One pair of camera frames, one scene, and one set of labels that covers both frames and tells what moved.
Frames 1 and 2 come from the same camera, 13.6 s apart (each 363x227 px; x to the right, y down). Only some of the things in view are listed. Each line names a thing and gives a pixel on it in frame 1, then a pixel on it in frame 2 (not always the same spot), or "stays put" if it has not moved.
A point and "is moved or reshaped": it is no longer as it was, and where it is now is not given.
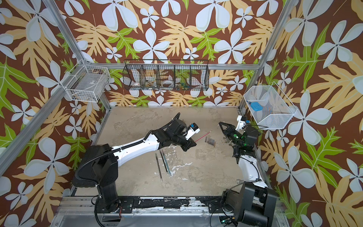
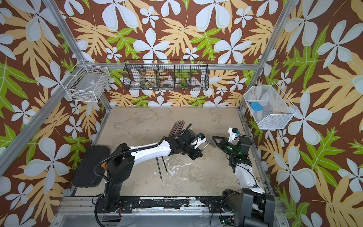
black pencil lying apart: x=159 y=166 stays put
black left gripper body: x=181 y=140 to x=189 y=150
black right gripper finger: x=222 y=123 to x=223 y=138
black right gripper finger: x=225 y=133 to x=221 y=144
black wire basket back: x=168 y=75 stays put
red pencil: x=202 y=136 is moved or reshaped
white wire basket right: x=271 y=109 stays put
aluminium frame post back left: x=72 y=41 stays put
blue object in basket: x=256 y=106 stays put
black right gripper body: x=235 y=136 to x=231 y=149
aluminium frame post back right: x=266 y=54 stays put
